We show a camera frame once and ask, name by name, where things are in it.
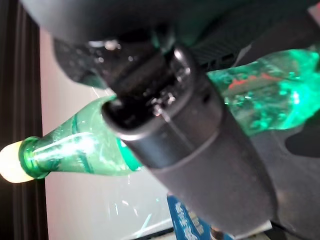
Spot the blue plastic shopping basket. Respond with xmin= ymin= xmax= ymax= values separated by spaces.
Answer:
xmin=166 ymin=194 xmax=231 ymax=240

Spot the black metal shelf board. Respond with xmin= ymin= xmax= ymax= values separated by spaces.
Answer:
xmin=0 ymin=0 xmax=50 ymax=240

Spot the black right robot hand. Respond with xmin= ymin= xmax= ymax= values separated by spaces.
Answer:
xmin=19 ymin=0 xmax=320 ymax=240

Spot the green Sprite bottle yellow cap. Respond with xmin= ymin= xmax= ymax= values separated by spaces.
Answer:
xmin=0 ymin=48 xmax=320 ymax=185

